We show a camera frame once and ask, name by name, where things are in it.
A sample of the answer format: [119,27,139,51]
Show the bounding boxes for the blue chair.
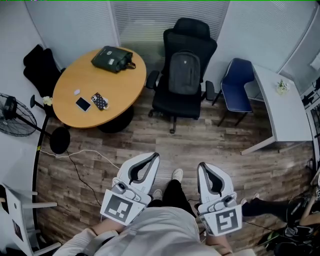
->
[211,57,256,128]

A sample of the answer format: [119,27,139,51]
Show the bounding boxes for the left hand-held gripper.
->
[99,152,161,227]

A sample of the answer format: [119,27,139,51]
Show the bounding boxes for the white window blinds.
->
[24,0,320,76]

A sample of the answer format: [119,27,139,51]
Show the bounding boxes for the smartphone in dotted case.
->
[90,92,110,111]

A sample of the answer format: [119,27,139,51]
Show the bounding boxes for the small potted flower plant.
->
[276,79,291,96]

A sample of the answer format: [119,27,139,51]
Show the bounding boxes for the white floor cable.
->
[39,149,121,171]

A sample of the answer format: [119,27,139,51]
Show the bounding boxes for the white side table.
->
[0,183,62,256]

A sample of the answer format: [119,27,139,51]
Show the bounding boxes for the person's right white shoe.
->
[171,168,184,183]

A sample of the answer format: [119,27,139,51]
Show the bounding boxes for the grey backpack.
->
[168,49,201,96]

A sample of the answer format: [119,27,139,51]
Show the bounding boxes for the white smartphone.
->
[75,96,92,113]

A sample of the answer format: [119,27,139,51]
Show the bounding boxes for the black mesh office chair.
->
[145,17,218,135]

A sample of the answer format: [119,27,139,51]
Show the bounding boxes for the person's right forearm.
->
[204,233,233,256]

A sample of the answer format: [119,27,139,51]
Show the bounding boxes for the round wooden table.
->
[52,46,148,134]

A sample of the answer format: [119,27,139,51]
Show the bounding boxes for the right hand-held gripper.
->
[196,161,244,237]

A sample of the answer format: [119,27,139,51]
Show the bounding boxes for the person's white shirt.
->
[52,206,258,256]

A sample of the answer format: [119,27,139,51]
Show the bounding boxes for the black object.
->
[22,44,66,98]

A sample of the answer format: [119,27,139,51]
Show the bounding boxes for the black standing fan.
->
[0,92,71,155]

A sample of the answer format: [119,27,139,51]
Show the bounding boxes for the white desk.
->
[240,64,313,156]

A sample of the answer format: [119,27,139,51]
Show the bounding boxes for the dark green tote bag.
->
[90,45,137,74]

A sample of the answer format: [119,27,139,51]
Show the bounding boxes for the black floor cable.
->
[65,149,102,207]

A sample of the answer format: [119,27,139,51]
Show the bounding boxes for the black T-shaped stand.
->
[29,94,51,118]

